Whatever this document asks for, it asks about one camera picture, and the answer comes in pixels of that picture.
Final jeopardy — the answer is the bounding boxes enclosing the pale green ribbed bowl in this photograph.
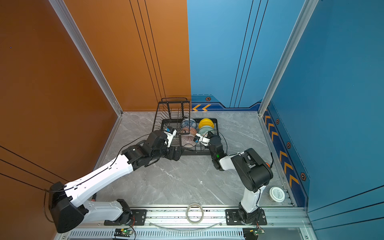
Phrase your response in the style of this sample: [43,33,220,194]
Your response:
[198,126,214,136]

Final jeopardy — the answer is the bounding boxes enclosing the pink striped bowl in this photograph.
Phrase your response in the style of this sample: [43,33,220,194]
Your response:
[181,135,197,148]

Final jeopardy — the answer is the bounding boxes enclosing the yellow bowl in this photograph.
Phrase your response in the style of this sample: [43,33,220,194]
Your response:
[199,118,215,129]

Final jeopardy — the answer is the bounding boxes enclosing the orange patterned bowl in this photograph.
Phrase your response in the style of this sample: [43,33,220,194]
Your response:
[181,127,197,136]

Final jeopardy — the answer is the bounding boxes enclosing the blue floral bowl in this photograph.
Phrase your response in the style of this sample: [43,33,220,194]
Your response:
[181,118,197,129]

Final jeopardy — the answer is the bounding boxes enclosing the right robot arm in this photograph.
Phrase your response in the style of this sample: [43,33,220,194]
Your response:
[195,132,274,226]

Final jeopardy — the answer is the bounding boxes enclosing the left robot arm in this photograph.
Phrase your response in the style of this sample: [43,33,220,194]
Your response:
[48,127,183,233]

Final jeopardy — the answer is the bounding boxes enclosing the clear tape roll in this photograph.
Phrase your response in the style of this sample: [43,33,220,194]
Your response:
[185,203,205,225]

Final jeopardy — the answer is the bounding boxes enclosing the white lidded cup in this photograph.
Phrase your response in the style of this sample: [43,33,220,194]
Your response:
[269,187,286,203]

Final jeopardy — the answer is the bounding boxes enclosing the left green circuit board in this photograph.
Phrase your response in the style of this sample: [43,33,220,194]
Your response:
[114,228,135,239]

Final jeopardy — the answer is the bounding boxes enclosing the green circuit board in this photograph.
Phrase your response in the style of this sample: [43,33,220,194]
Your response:
[114,228,135,239]
[243,228,265,240]

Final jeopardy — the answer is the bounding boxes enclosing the right green circuit board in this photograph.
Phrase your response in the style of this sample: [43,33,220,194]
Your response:
[243,228,265,240]

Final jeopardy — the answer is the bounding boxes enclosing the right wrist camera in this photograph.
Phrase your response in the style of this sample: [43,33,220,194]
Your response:
[194,134,210,146]

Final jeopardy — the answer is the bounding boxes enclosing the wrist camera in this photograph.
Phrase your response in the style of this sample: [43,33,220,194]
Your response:
[164,127,177,148]
[194,134,210,146]

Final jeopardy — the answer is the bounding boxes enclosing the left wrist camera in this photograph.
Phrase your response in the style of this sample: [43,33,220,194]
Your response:
[164,127,177,148]

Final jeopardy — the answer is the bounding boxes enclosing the black wire dish rack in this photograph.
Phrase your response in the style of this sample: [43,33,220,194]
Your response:
[152,97,210,156]

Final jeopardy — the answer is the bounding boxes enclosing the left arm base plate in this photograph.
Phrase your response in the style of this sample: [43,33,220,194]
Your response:
[104,209,147,226]

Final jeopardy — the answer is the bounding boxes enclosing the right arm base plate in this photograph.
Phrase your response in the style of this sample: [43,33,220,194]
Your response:
[225,208,268,226]

